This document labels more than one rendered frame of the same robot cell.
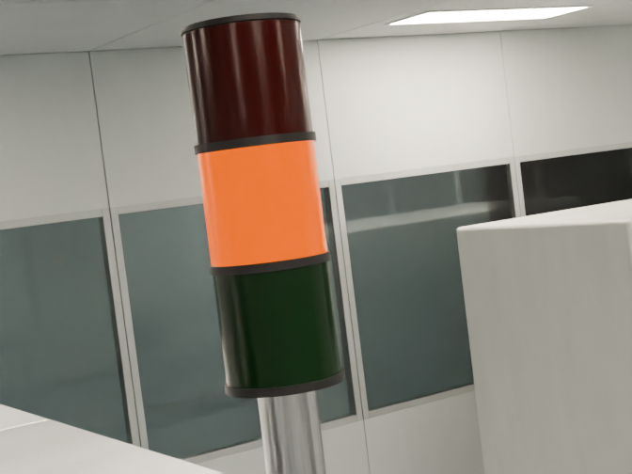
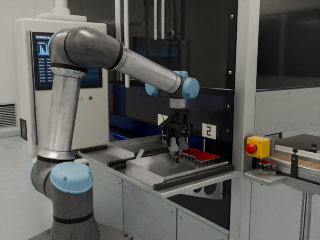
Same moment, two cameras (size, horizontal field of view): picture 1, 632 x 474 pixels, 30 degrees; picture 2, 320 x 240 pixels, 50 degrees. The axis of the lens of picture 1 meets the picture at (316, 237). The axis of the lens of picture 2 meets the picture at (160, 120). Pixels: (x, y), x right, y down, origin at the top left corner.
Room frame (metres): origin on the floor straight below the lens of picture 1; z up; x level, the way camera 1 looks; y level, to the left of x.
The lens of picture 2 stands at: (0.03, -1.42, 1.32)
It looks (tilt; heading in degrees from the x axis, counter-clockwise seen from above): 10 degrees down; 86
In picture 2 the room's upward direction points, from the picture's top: straight up
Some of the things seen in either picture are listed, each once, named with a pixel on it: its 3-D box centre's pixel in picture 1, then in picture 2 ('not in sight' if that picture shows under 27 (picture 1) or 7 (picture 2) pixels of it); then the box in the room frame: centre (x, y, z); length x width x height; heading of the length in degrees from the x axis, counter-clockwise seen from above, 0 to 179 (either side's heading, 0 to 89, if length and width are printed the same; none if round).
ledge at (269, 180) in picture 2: not in sight; (267, 175); (0.56, -0.13, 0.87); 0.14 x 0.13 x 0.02; 33
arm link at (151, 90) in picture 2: not in sight; (163, 86); (0.14, -0.09, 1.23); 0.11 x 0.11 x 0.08; 36
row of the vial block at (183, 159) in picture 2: not in sight; (192, 159); (0.27, 0.00, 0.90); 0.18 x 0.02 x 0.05; 123
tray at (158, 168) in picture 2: not in sight; (176, 165); (0.20, -0.05, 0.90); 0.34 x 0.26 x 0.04; 33
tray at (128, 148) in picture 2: not in sight; (148, 145); (0.09, 0.29, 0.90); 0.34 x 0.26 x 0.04; 33
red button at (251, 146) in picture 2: not in sight; (252, 148); (0.47, -0.17, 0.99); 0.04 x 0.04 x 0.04; 33
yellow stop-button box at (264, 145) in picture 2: not in sight; (259, 146); (0.51, -0.14, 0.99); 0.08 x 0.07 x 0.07; 33
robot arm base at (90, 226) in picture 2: not in sight; (74, 225); (-0.16, -0.45, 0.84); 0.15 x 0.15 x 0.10
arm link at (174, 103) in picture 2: not in sight; (179, 103); (0.21, -0.01, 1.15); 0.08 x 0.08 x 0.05
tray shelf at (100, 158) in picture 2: not in sight; (157, 161); (0.13, 0.11, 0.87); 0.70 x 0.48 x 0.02; 123
